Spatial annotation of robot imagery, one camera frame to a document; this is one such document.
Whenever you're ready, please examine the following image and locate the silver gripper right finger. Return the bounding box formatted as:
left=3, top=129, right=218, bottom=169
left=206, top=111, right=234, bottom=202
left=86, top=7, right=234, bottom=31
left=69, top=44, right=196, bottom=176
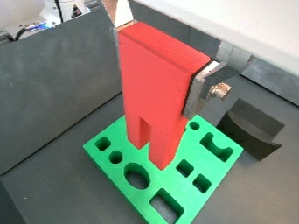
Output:
left=182, top=41, right=256, bottom=120

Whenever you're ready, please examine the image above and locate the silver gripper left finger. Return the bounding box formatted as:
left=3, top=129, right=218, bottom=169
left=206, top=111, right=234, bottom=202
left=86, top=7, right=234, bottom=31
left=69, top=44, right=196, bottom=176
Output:
left=102, top=0, right=137, bottom=31

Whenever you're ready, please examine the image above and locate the red double-square peg block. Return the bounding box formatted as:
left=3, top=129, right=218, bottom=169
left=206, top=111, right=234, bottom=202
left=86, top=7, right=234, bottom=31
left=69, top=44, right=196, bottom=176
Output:
left=118, top=22, right=212, bottom=169

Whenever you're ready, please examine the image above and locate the dark grey arch-shaped block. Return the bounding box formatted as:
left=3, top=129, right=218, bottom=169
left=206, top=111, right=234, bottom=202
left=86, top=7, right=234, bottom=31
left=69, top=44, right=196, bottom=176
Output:
left=217, top=98, right=286, bottom=161

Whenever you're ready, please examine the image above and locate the green shape-sorting insertion board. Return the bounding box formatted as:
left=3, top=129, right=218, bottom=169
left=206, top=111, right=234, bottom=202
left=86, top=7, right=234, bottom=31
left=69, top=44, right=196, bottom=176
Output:
left=83, top=115, right=244, bottom=224

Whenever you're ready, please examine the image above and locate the white robot base with cables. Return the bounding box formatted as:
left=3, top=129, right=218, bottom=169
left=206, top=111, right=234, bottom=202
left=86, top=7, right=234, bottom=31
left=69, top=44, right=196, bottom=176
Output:
left=0, top=0, right=99, bottom=46

